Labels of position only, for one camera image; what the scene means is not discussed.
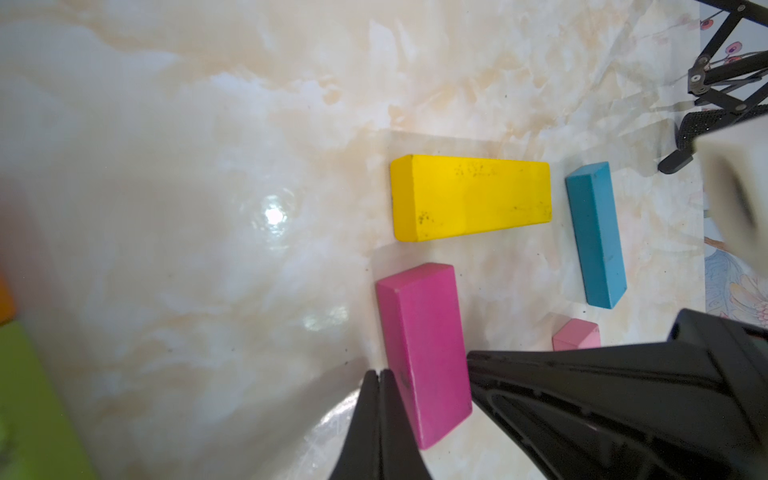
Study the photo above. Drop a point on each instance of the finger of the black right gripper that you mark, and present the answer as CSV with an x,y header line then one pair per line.
x,y
691,407

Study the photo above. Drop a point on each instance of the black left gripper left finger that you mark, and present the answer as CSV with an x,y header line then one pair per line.
x,y
360,454

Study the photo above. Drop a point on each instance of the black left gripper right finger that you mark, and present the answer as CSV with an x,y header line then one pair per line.
x,y
400,458

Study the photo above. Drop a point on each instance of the light pink block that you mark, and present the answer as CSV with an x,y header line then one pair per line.
x,y
577,334

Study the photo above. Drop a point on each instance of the magenta long block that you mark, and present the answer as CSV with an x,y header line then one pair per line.
x,y
422,329

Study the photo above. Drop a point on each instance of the yellow long block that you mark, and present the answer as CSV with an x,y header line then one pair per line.
x,y
438,197

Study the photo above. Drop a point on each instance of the lime green block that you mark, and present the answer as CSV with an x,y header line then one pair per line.
x,y
37,439

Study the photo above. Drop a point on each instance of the orange long block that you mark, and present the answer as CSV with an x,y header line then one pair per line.
x,y
7,304

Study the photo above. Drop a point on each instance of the teal long block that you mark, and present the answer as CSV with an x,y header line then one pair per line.
x,y
595,223

